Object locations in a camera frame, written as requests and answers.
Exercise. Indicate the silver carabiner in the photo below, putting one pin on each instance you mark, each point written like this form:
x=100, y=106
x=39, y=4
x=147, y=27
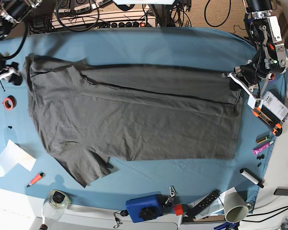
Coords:
x=172, y=191

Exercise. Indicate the orange marker pen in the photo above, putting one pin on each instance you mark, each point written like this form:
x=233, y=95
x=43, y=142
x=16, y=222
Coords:
x=35, y=179

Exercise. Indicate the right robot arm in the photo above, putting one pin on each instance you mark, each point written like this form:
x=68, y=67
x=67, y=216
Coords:
x=13, y=12

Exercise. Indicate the purple tape roll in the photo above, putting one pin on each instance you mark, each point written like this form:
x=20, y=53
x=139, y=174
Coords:
x=272, y=77

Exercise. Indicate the paper sheets under remote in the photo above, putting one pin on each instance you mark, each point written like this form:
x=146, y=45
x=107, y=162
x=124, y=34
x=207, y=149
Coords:
x=215, y=207

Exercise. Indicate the purple white glue tube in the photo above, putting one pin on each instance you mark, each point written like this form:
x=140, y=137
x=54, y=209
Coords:
x=259, y=149

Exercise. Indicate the black power adapter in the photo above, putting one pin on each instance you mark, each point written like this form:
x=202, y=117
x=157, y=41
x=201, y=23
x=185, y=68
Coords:
x=281, y=192

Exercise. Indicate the red tape roll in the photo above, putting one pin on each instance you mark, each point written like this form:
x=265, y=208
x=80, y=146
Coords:
x=9, y=103

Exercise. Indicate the blue table cloth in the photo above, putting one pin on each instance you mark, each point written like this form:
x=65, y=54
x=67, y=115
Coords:
x=192, y=179

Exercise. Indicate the blue box with knob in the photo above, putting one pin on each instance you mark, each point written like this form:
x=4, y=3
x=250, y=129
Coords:
x=144, y=208

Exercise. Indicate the small black screws cluster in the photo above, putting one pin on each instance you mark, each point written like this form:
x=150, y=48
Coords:
x=260, y=157

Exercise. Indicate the white marker black cap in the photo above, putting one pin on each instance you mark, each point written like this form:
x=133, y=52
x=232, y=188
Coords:
x=251, y=178

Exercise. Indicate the black lanyard clip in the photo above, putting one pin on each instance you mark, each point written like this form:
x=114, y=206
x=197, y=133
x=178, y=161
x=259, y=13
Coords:
x=122, y=213

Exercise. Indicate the black remote control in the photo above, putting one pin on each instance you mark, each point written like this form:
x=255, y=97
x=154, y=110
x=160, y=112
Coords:
x=203, y=204

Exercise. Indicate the grey-green mug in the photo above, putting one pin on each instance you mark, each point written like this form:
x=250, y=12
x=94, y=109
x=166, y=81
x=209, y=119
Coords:
x=235, y=208

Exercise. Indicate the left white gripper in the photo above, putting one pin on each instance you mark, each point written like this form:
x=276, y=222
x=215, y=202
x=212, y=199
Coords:
x=252, y=82

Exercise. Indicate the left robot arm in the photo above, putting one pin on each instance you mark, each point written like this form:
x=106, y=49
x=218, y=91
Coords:
x=271, y=57

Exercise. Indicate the dark grey T-shirt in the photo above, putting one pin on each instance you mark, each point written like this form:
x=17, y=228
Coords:
x=85, y=115

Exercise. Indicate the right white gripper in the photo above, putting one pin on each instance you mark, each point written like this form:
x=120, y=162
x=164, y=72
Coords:
x=11, y=74

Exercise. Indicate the orange black utility knife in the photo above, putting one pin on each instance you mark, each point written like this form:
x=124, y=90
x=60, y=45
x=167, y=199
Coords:
x=273, y=126

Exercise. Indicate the clear glass bottle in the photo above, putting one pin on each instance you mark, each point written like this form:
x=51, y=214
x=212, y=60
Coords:
x=54, y=207

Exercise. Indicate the red cube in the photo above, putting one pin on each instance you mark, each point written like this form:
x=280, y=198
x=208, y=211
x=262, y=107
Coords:
x=178, y=209

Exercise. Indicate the black power strip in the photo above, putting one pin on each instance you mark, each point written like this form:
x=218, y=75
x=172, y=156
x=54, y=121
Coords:
x=130, y=24

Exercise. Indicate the white electronic device box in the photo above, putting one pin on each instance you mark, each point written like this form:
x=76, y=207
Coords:
x=275, y=106

